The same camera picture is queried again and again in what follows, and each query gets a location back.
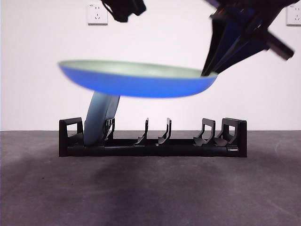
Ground black plastic plate rack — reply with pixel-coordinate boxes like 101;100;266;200
58;117;248;158

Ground blue round plate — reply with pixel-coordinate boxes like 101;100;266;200
83;91;121;148

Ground white wall socket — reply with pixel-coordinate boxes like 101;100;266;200
87;4;109;26
286;5;301;26

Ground green round plate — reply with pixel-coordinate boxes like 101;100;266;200
57;59;218;99

